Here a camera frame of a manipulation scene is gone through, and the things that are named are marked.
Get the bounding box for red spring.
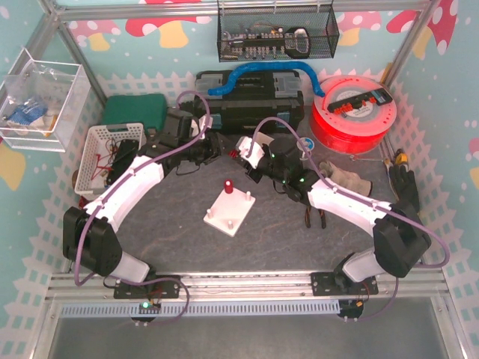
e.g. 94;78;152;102
224;179;234;194
228;150;240;159

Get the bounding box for orange black pliers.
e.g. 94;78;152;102
303;205;327;230

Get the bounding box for white peg base plate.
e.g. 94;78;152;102
203;187;256;237

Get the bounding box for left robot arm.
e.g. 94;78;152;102
63;108;224;286

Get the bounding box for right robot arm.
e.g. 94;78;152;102
236;136;431;293

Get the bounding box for black plastic toolbox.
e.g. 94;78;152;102
195;70;305;135

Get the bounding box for green plastic case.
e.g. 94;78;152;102
100;93;168;132

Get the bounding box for red filament spool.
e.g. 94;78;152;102
309;75;397;155

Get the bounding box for white perforated basket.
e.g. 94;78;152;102
74;123;146;200

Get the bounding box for black terminal strip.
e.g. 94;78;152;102
327;88;393;114

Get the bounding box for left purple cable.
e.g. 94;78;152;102
74;90;213;322

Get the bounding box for purple cable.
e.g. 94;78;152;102
74;90;213;322
252;116;451;322

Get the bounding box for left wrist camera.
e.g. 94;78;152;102
191;114;213;137

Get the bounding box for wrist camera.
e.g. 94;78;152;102
236;132;274;169
191;114;213;137

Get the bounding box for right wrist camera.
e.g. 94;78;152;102
236;132;274;169

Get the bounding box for small solder wire spool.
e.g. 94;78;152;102
296;137;315;161

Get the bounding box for blue corrugated hose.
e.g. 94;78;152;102
207;61;326;99

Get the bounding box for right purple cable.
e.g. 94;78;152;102
252;116;451;322

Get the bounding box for black wire mesh basket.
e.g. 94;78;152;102
217;1;339;62

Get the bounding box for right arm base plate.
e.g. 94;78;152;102
310;271;379;297

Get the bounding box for grey slotted cable duct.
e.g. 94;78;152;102
60;300;341;319

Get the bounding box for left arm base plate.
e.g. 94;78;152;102
113;275;180;300

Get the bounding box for clear acrylic wall box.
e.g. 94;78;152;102
1;49;91;153

